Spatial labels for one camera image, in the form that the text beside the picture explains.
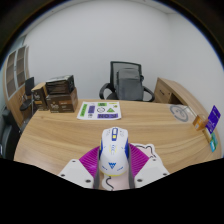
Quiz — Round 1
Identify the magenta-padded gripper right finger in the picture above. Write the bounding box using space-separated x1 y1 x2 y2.
128 143 170 189

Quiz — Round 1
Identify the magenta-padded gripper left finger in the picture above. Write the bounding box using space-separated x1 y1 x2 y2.
58 146 101 190

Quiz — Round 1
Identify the white and blue computer mouse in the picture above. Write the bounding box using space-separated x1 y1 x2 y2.
98 126 130 177

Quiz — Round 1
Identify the round grey-white disc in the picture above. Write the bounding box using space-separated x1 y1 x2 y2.
169 104 190 123

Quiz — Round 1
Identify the white sticker sheet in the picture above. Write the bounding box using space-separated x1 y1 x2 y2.
76 101 122 121

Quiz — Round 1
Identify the small orange box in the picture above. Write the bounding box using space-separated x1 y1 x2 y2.
192 113 208 132

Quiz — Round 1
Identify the small green box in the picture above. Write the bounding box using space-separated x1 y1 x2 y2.
209 132 219 153

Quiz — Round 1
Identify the wide brown cardboard box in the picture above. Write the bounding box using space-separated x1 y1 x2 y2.
45 87 79 114

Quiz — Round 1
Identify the purple standing card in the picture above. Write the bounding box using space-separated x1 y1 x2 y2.
205 105 222 135

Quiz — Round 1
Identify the wooden side desk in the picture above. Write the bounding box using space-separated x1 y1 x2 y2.
154 77 201 111

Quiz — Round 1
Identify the tall brown cardboard box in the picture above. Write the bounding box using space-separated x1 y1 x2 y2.
30 82 49 112

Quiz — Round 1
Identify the grey backpack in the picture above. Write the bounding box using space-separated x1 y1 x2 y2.
116 67 144 101

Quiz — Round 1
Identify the black cardboard box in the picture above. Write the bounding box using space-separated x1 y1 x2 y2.
45 74 76 96

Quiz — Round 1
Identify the wooden shelf cabinet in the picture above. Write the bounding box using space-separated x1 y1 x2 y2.
2 44 31 128

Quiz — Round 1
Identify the black mesh office chair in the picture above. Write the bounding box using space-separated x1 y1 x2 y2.
98 60 156 103

